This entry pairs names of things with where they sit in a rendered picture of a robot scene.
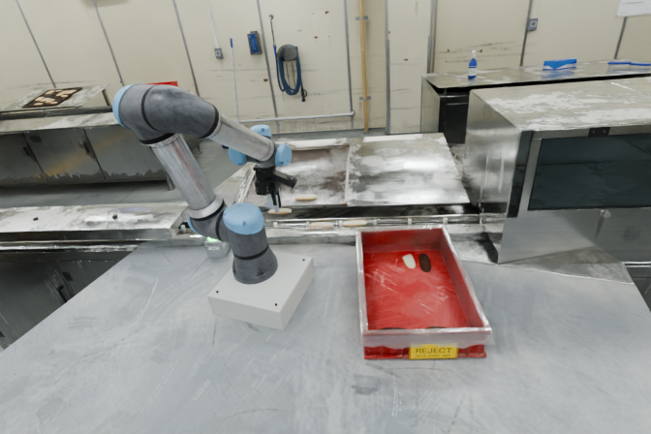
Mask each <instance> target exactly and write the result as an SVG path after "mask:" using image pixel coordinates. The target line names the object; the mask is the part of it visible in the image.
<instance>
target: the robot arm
mask: <svg viewBox="0 0 651 434"><path fill-rule="evenodd" d="M112 110H113V114H114V117H115V119H116V120H117V122H118V123H119V124H120V125H122V126H123V127H125V128H127V129H129V130H133V132H134V133H135V135H136V136H137V138H138V139H139V141H140V142H141V144H143V145H148V146H151V148H152V150H153V151H154V153H155V154H156V156H157V157H158V159H159V160H160V162H161V163H162V165H163V166H164V168H165V170H166V171H167V173H168V174H169V176H170V178H171V179H172V181H173V182H174V184H175V186H176V187H177V189H178V190H179V192H180V193H181V195H182V196H183V198H184V199H185V201H186V202H187V203H188V205H189V207H188V210H187V211H188V216H189V218H188V219H187V220H188V224H189V227H190V228H191V230H192V231H193V232H194V233H197V234H199V235H201V236H204V237H209V238H213V239H216V240H220V241H223V242H226V243H230V245H231V247H232V252H233V261H232V274H233V277H234V279H235V280H236V281H237V282H239V283H241V284H245V285H254V284H259V283H261V282H263V281H266V280H267V279H269V278H270V277H272V276H273V275H274V274H275V272H276V271H277V268H278V262H277V258H276V256H275V255H274V254H273V252H272V250H271V249H270V247H269V245H268V241H267V236H266V231H265V227H264V217H263V216H262V212H261V210H260V209H259V208H258V207H257V206H256V205H254V204H251V203H249V202H243V203H235V204H232V205H230V206H227V205H226V203H225V202H224V200H223V198H222V196H221V195H220V194H218V193H214V192H213V190H212V189H211V187H210V185H209V183H208V182H207V180H206V178H205V176H204V174H203V173H202V170H201V168H200V167H199V165H198V163H197V161H196V160H195V158H194V156H193V154H192V152H191V151H190V149H189V147H188V145H187V144H186V142H185V140H184V138H183V137H182V136H181V135H188V136H192V137H195V138H197V139H200V140H204V139H210V140H214V141H216V142H219V143H221V144H223V145H225V146H227V147H229V151H228V154H229V158H230V160H231V161H232V162H233V163H234V164H235V165H238V166H241V165H243V164H246V163H247V162H251V163H257V164H256V165H255V166H254V167H253V170H254V171H255V172H256V177H257V179H256V182H255V187H256V192H257V195H262V196H264V195H267V194H270V195H268V196H267V198H268V201H265V202H264V203H263V205H264V206H265V207H268V208H273V209H274V210H275V213H276V214H278V212H279V210H280V209H279V208H280V207H281V205H282V198H281V187H280V183H282V184H285V185H287V186H289V187H291V188H294V187H295V185H296V183H297V179H296V178H294V177H292V176H290V175H288V174H285V173H283V172H281V171H279V170H276V169H275V168H276V167H285V166H287V165H288V164H289V162H290V161H291V159H292V150H291V149H290V147H289V146H288V145H286V144H283V143H276V142H274V141H272V135H271V133H270V129H269V127H268V126H267V125H256V126H253V127H251V129H249V128H247V127H245V126H243V125H241V124H239V123H238V122H236V121H234V120H232V119H230V118H228V117H227V116H225V115H224V114H222V113H220V112H219V110H218V109H217V108H216V107H215V106H214V105H212V104H210V103H209V102H207V101H206V100H204V99H202V98H200V97H198V96H196V95H195V94H193V93H190V92H188V91H186V90H184V89H182V88H179V87H177V86H173V85H168V84H142V83H136V84H132V85H127V86H124V87H123V88H121V89H120V90H119V91H118V92H117V93H116V95H115V97H114V100H113V104H112ZM257 189H258V191H257Z"/></svg>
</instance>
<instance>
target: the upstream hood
mask: <svg viewBox="0 0 651 434"><path fill-rule="evenodd" d="M188 207H189V206H188V205H181V206H153V207H124V208H96V209H66V210H38V211H9V212H0V242H26V241H72V240H117V239H163V238H174V237H175V236H176V234H177V233H178V232H179V229H178V227H179V226H180V224H181V223H182V222H183V221H184V220H186V222H187V221H188V220H187V219H188V218H189V216H188V211H187V210H188Z"/></svg>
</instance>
